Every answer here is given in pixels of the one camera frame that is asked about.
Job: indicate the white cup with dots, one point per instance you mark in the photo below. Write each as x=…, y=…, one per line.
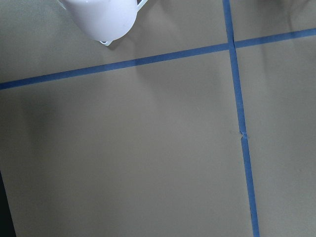
x=103, y=20

